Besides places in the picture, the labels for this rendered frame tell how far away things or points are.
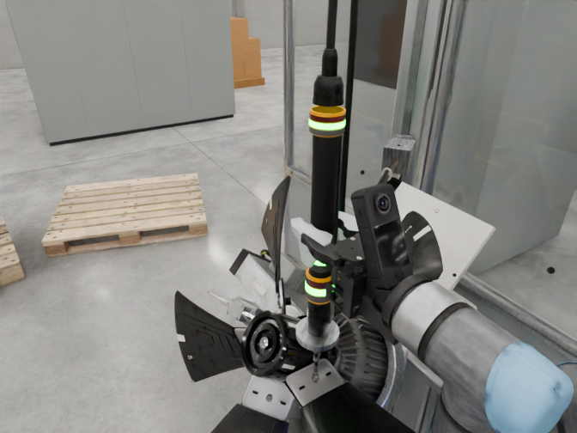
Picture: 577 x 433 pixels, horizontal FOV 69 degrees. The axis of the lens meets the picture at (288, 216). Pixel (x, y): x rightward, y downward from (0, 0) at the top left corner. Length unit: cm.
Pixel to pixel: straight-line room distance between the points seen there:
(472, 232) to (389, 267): 49
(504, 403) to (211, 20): 610
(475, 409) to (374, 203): 21
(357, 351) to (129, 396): 169
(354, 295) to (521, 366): 19
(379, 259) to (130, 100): 573
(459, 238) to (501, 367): 57
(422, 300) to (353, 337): 44
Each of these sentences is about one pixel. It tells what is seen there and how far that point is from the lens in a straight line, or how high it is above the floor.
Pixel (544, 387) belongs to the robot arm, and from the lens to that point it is 41.
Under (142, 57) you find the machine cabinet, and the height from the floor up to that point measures 97.
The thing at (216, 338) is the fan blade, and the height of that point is 111.
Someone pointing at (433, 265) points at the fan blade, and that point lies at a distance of 64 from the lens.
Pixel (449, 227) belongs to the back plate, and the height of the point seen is 133.
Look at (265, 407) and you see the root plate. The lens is 86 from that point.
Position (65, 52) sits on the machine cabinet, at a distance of 590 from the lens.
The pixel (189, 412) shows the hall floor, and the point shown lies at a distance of 225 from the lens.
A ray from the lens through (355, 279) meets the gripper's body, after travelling 49.
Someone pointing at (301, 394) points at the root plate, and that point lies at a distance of 77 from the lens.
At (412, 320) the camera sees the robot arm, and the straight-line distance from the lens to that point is 44.
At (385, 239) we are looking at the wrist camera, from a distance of 47.
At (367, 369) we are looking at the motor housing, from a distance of 88.
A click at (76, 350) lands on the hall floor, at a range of 272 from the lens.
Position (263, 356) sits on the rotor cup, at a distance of 79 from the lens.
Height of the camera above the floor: 179
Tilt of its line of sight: 29 degrees down
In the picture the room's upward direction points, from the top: straight up
